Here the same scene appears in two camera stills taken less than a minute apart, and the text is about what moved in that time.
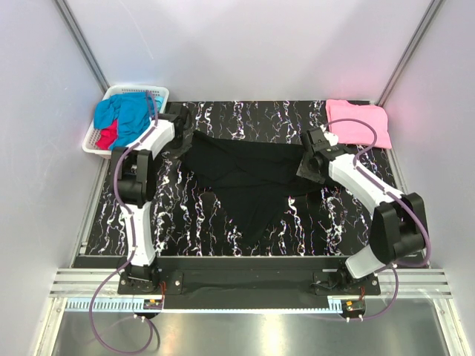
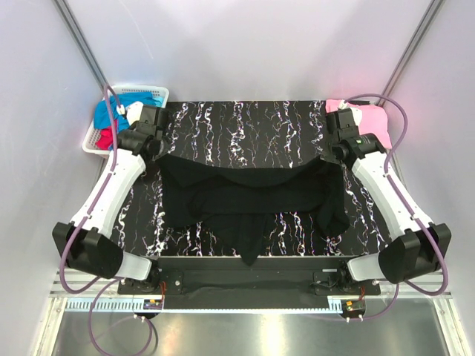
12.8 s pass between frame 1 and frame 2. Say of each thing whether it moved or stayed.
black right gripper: moved
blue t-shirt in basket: stayed
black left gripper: moved
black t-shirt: moved
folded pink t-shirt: stayed
